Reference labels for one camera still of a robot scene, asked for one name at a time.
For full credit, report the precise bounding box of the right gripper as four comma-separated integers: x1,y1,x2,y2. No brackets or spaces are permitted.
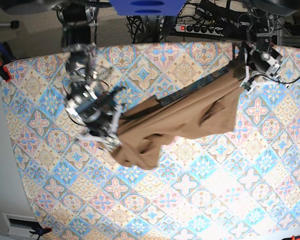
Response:
76,104,123,152

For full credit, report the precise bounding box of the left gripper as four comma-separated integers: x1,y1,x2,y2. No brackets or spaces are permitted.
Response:
239,41,287,93

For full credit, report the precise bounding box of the brown t-shirt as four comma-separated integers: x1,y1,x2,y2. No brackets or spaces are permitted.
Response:
110,57,245,170

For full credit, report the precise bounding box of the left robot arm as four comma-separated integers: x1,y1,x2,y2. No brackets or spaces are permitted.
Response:
241,0,300,92

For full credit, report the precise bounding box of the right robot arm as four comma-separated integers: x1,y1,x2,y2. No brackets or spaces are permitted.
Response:
55,0,124,152

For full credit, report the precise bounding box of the black power strip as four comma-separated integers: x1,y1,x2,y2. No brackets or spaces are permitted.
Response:
174,23,224,37

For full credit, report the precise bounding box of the red black clamp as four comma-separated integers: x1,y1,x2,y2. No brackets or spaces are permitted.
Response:
0,61,12,82

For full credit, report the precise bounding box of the white floor vent box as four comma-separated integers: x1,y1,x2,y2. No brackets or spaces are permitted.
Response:
2,212,42,240

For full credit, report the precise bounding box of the orange black spring clamp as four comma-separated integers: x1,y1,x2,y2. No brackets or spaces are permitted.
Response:
29,226,52,239

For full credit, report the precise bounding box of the black floor block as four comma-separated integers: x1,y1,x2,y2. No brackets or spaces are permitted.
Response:
10,20,20,29

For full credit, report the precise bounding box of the patterned tablecloth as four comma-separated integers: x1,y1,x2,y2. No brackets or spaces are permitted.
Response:
1,47,300,240

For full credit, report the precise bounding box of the red clamp bottom edge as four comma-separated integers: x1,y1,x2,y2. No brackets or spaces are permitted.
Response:
286,235,300,240

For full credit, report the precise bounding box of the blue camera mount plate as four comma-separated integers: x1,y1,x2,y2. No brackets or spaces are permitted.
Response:
109,0,186,16

